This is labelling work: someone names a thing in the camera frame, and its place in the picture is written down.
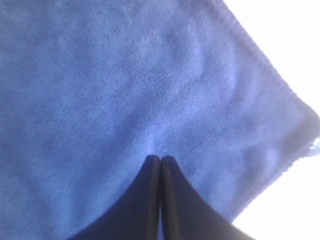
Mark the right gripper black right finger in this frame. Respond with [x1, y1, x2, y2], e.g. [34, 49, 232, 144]
[160, 156, 252, 240]

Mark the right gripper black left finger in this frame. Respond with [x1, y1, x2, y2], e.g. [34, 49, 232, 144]
[70, 155, 160, 240]

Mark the blue terry towel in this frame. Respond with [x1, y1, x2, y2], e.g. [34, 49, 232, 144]
[0, 0, 320, 240]

